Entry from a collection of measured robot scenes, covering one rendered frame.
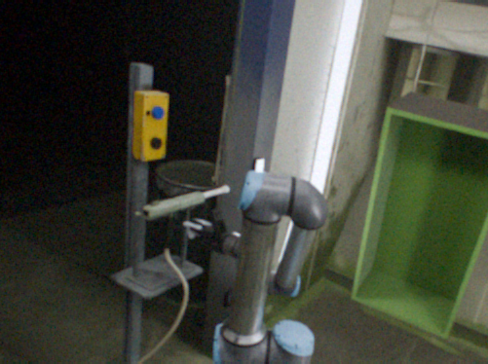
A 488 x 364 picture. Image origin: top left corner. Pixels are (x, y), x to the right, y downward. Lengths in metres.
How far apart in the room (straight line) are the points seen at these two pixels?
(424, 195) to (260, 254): 1.49
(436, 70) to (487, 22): 0.43
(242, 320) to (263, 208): 0.42
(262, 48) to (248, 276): 1.13
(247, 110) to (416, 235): 1.27
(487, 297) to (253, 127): 2.17
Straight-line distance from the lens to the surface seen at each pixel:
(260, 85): 2.11
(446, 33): 3.28
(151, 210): 1.81
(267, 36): 2.10
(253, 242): 1.28
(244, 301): 1.41
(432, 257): 2.79
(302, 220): 1.26
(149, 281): 2.00
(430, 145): 2.50
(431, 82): 3.36
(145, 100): 1.82
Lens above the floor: 1.85
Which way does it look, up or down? 22 degrees down
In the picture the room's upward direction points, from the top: 12 degrees clockwise
